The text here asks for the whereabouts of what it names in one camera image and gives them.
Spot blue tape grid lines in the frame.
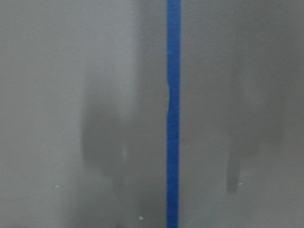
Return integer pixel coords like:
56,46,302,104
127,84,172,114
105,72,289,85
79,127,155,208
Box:
166,0,181,228

